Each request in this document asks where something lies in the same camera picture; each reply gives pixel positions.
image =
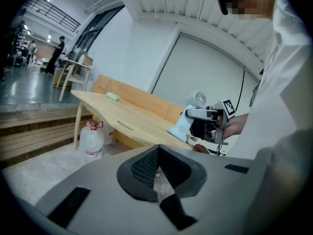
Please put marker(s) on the cardboard box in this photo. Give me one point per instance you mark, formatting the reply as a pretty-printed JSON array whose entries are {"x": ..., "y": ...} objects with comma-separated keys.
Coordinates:
[{"x": 88, "y": 60}]

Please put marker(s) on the white shelving rack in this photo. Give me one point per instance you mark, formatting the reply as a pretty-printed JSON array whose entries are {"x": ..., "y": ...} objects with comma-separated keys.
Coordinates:
[{"x": 20, "y": 43}]

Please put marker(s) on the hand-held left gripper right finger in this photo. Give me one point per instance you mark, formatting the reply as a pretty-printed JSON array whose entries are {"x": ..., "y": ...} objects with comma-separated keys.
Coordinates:
[{"x": 220, "y": 192}]

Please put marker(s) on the orange wooden bench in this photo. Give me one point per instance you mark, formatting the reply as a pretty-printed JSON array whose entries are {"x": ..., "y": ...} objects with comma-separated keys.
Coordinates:
[{"x": 137, "y": 94}]

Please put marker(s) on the wooden steps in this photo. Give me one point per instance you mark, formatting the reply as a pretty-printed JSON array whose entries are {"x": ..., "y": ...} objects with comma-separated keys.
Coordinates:
[{"x": 36, "y": 131}]

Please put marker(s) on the pale wooden side table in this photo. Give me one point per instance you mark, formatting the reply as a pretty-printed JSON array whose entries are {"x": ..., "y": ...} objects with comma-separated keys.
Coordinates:
[{"x": 73, "y": 68}]

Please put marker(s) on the person's right forearm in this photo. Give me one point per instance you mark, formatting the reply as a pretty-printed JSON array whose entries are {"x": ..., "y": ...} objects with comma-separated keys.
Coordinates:
[{"x": 236, "y": 126}]

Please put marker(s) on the black framed glass wall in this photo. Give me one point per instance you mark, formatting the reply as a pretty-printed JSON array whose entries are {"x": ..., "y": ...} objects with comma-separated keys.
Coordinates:
[{"x": 97, "y": 28}]

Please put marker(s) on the clear plastic water jug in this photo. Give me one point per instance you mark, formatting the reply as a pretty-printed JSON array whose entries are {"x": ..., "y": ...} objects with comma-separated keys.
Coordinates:
[{"x": 91, "y": 141}]

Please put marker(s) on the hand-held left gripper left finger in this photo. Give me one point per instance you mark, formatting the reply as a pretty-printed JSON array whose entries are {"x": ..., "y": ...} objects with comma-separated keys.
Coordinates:
[{"x": 102, "y": 199}]

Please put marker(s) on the dark bag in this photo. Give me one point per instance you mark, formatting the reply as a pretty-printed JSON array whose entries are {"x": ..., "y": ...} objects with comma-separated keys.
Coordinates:
[{"x": 71, "y": 55}]

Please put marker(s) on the black metal railing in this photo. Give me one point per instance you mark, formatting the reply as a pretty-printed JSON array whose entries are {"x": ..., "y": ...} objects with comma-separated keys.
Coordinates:
[{"x": 53, "y": 12}]

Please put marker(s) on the person's head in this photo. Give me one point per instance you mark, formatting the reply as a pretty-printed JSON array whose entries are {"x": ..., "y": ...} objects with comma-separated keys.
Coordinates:
[{"x": 254, "y": 1}]

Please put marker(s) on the pale green cloth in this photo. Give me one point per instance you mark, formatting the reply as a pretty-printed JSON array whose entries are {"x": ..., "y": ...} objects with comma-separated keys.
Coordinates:
[{"x": 113, "y": 96}]

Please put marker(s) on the person's white shirt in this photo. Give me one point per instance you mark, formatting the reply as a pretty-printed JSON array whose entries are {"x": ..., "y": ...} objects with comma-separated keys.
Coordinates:
[{"x": 276, "y": 94}]

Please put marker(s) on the light wooden cabinet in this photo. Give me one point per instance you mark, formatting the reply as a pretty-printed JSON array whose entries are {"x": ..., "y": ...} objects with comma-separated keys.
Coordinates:
[{"x": 62, "y": 78}]

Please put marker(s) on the small brown object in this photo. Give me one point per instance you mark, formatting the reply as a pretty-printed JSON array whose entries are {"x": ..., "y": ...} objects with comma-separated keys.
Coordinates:
[{"x": 201, "y": 148}]

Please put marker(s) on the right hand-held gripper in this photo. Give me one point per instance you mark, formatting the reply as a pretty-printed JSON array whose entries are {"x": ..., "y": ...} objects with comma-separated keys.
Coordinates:
[{"x": 207, "y": 128}]

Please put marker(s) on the white plastic bucket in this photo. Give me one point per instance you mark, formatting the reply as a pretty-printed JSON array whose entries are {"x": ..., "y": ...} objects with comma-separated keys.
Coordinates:
[{"x": 108, "y": 134}]

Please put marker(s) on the light wooden table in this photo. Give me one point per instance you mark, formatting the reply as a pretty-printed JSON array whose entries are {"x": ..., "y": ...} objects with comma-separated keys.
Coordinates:
[{"x": 127, "y": 116}]

